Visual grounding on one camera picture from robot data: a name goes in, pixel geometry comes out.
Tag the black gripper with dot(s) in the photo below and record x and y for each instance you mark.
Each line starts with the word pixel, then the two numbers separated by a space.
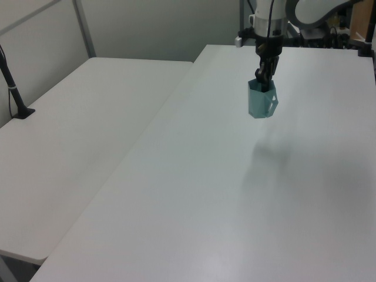
pixel 276 47

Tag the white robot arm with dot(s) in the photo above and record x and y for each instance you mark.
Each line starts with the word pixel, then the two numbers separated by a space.
pixel 308 11

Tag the black clamp pole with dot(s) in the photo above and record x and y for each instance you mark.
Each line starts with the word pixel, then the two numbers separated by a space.
pixel 367 48

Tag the wooden board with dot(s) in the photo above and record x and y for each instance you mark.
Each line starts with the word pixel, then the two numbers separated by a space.
pixel 358 23

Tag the grey table leg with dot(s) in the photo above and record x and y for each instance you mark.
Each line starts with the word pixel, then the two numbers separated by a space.
pixel 6 270

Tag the small white box on bracket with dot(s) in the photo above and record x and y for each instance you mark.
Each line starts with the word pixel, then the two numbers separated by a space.
pixel 238 41

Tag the grey metal partition post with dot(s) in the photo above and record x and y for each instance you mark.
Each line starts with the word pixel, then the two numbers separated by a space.
pixel 241 14
pixel 85 29

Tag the black camera pole with base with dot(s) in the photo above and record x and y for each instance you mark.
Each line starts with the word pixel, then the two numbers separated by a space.
pixel 15 94

